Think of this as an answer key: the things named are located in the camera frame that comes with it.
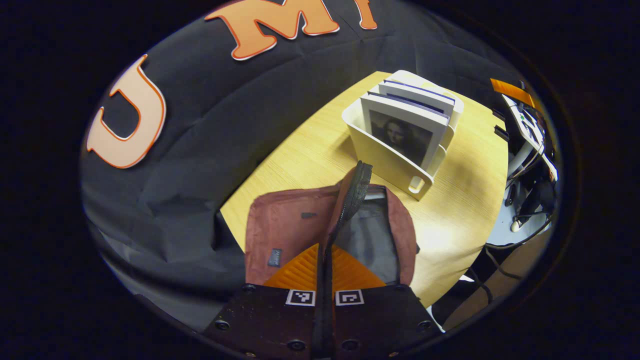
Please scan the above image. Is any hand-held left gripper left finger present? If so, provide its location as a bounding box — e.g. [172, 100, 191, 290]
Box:
[202, 243, 322, 359]

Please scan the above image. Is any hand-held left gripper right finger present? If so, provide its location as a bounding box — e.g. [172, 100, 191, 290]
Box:
[331, 245, 444, 359]

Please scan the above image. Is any white book with portrait cover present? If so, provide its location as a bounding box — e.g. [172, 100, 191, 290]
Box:
[360, 92, 451, 171]

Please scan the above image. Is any white book with dark cover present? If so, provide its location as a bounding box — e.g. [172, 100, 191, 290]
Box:
[377, 80, 456, 119]

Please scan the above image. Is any maroon schoolbag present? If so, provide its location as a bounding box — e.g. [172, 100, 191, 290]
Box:
[244, 161, 420, 358]

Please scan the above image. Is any white bookshelf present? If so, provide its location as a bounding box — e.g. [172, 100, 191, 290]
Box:
[341, 70, 465, 202]

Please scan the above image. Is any black backdrop cloth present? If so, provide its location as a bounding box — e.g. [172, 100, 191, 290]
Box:
[80, 0, 526, 323]

